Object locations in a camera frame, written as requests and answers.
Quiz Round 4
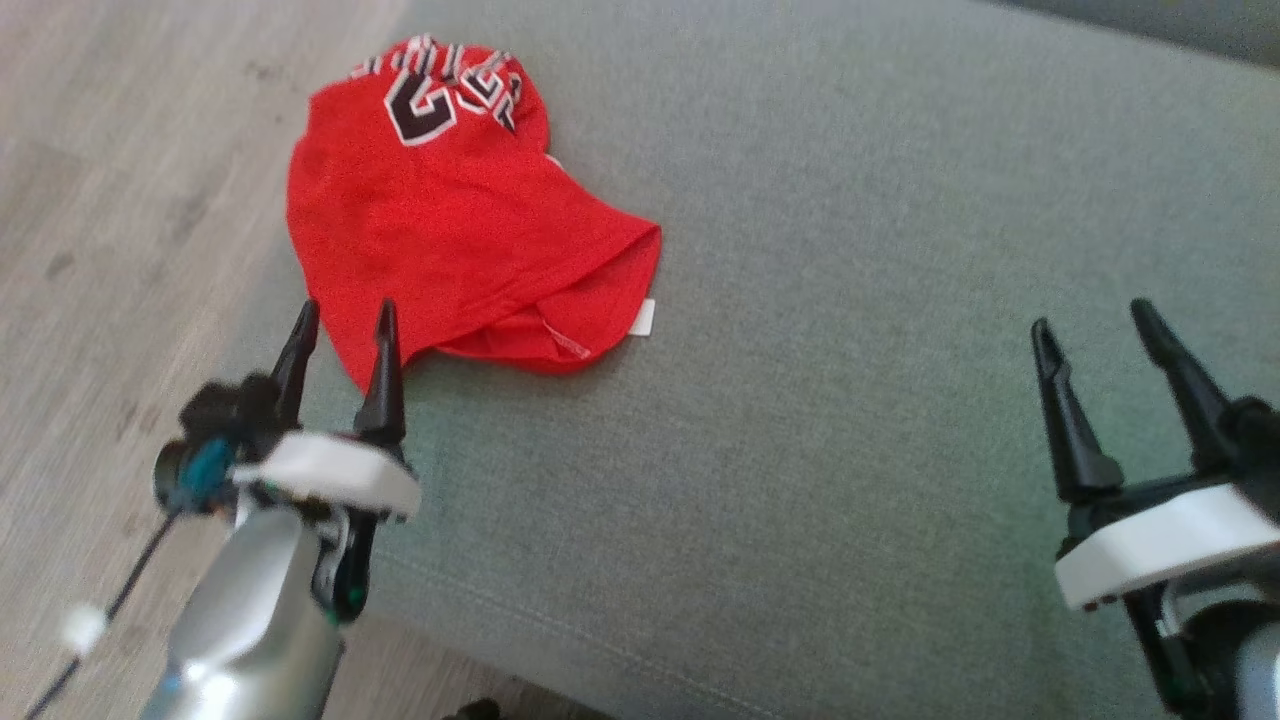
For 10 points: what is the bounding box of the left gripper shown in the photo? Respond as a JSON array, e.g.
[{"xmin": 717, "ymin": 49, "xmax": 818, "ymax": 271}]
[{"xmin": 235, "ymin": 298, "xmax": 421, "ymax": 623}]

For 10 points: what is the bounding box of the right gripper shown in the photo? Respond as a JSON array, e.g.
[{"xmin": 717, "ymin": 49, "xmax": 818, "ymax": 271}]
[{"xmin": 1032, "ymin": 298, "xmax": 1280, "ymax": 611}]

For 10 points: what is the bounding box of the red basketball jersey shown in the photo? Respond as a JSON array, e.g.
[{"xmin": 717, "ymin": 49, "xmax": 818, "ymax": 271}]
[{"xmin": 285, "ymin": 33, "xmax": 663, "ymax": 393}]

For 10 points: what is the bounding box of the left black camera cable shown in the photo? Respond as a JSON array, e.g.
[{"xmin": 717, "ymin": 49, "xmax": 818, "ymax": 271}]
[{"xmin": 22, "ymin": 508, "xmax": 183, "ymax": 720}]

